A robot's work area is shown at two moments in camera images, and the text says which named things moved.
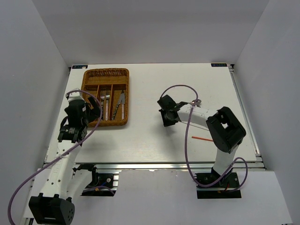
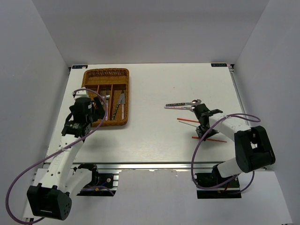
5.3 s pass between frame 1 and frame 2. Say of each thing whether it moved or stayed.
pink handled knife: stayed
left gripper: stayed
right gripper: moved
